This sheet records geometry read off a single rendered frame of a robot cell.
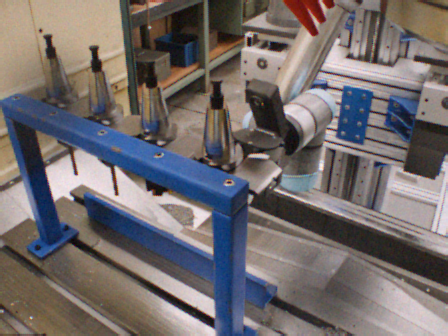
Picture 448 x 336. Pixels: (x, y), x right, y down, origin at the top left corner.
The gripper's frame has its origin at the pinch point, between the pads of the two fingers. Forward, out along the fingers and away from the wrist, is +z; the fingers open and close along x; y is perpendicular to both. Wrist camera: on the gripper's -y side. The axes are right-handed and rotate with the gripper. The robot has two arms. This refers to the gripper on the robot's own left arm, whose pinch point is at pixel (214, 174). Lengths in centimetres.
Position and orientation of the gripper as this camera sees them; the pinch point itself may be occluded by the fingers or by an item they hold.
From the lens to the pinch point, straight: 59.9
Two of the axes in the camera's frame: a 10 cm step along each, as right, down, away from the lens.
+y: -0.3, 8.5, 5.3
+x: -8.3, -3.2, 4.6
